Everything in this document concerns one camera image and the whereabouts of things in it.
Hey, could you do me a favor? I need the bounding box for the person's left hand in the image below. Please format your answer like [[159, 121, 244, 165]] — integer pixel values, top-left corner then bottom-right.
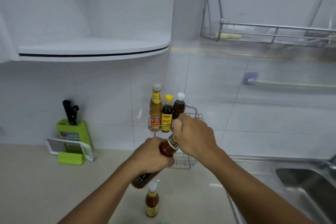
[[128, 137, 175, 177]]

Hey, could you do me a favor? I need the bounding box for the person's right hand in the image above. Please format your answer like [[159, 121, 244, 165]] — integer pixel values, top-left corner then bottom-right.
[[172, 113, 220, 166]]

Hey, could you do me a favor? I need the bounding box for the red chili sauce bottle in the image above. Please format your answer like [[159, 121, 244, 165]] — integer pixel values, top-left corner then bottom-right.
[[131, 134, 180, 189]]

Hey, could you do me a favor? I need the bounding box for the person's right forearm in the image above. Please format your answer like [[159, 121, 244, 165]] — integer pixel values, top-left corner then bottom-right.
[[203, 148, 315, 224]]

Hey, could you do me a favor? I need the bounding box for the person's left forearm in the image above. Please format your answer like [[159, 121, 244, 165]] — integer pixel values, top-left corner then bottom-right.
[[57, 160, 137, 224]]

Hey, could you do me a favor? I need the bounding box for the dark sauce bottle yellow cap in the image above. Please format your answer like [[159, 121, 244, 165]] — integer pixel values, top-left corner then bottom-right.
[[161, 94, 173, 133]]

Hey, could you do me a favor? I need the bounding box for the dark sauce bottle white cap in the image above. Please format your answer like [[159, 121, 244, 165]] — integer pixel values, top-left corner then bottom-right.
[[172, 93, 186, 120]]

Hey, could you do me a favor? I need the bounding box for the tall tan sauce bottle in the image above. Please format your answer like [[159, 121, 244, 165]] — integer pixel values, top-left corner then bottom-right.
[[149, 83, 163, 132]]

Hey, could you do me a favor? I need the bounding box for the small red sauce bottle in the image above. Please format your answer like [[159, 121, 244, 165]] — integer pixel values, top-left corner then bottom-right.
[[145, 181, 160, 218]]

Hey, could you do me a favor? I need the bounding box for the white green grater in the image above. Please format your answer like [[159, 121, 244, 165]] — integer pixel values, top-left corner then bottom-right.
[[47, 138, 94, 166]]

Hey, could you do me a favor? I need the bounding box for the green knife block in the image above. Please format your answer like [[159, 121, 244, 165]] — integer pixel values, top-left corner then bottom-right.
[[56, 119, 92, 149]]

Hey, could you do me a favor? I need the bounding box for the white corner shelf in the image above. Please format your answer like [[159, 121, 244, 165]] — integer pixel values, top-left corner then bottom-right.
[[17, 38, 171, 62]]

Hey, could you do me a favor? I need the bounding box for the stainless steel sink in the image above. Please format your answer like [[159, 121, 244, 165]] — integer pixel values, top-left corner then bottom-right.
[[227, 154, 336, 224]]

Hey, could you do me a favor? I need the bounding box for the wire condiment rack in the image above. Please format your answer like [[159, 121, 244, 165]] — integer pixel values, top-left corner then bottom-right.
[[148, 105, 205, 170]]

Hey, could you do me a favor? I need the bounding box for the pale yellow brush handle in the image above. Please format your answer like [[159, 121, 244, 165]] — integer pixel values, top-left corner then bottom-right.
[[215, 32, 243, 40]]

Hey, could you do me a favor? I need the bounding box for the black handled knife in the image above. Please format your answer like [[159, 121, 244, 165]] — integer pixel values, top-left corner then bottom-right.
[[62, 100, 80, 125]]

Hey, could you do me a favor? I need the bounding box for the wall towel bar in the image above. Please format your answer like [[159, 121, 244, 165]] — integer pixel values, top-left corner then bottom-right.
[[242, 72, 336, 89]]

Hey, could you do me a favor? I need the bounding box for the metal wall dish rack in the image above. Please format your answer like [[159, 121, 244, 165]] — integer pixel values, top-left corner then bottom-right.
[[201, 0, 336, 48]]

